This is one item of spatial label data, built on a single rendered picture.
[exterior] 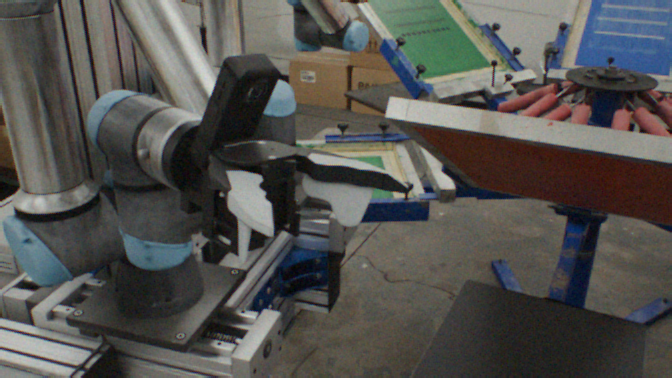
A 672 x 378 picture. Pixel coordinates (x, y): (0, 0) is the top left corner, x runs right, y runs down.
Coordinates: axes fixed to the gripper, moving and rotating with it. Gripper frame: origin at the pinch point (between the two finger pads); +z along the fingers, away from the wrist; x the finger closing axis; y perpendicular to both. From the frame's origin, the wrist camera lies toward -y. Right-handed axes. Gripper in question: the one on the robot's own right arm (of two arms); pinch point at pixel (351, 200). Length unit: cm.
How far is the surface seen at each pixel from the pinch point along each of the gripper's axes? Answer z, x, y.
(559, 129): -10, -61, 5
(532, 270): -95, -273, 132
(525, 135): -15, -59, 6
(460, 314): -36, -89, 61
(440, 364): -29, -71, 64
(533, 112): -67, -175, 27
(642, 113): -32, -177, 19
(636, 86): -38, -183, 12
